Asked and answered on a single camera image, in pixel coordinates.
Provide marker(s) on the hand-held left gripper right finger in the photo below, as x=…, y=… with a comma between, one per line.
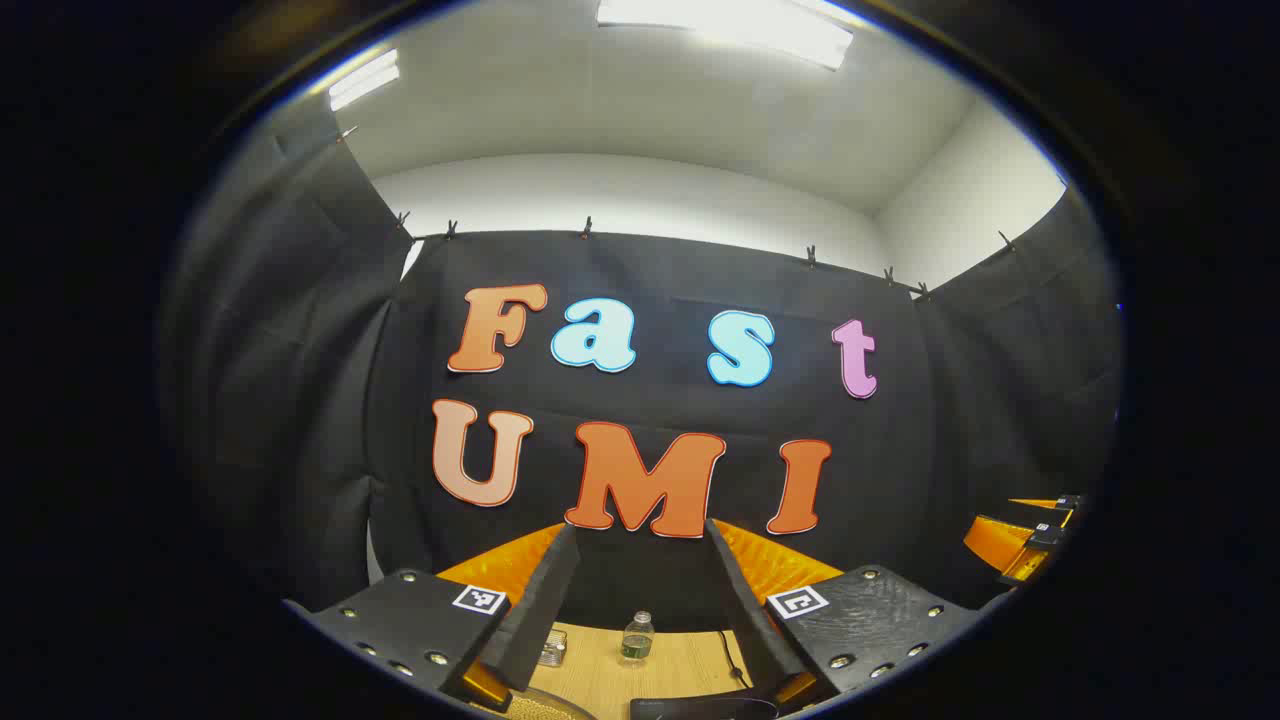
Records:
x=745, y=610

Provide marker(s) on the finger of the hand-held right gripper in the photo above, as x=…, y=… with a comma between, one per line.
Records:
x=1010, y=548
x=1062, y=505

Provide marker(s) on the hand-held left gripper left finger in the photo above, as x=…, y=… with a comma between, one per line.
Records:
x=540, y=610

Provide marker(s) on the black induction cooktop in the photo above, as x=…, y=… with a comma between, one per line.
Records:
x=700, y=710

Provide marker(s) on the clear plastic water bottle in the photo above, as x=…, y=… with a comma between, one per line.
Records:
x=637, y=640

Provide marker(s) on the row of black cloth clips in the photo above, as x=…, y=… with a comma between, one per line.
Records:
x=587, y=228

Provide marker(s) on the ceiling light panel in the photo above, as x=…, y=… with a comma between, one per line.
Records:
x=730, y=25
x=362, y=80

